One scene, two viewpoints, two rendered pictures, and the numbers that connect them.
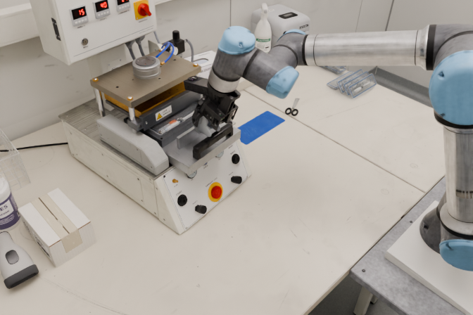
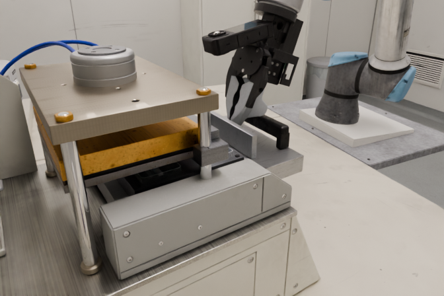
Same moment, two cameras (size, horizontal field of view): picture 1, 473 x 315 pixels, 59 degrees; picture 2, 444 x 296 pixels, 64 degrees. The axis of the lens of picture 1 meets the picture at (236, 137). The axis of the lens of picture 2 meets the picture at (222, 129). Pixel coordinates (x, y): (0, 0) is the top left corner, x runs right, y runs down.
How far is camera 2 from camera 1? 1.13 m
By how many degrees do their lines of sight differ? 62
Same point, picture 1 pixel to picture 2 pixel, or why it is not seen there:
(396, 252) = (355, 136)
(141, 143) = (250, 172)
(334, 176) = not seen: hidden behind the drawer
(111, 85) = (120, 104)
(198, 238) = (325, 259)
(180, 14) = not seen: outside the picture
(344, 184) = not seen: hidden behind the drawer
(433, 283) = (382, 133)
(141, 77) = (127, 79)
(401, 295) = (392, 151)
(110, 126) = (161, 207)
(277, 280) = (391, 207)
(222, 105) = (289, 39)
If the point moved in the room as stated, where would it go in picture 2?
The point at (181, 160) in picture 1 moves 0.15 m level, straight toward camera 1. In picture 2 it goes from (286, 158) to (386, 165)
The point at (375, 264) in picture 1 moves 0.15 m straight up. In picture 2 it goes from (361, 152) to (369, 106)
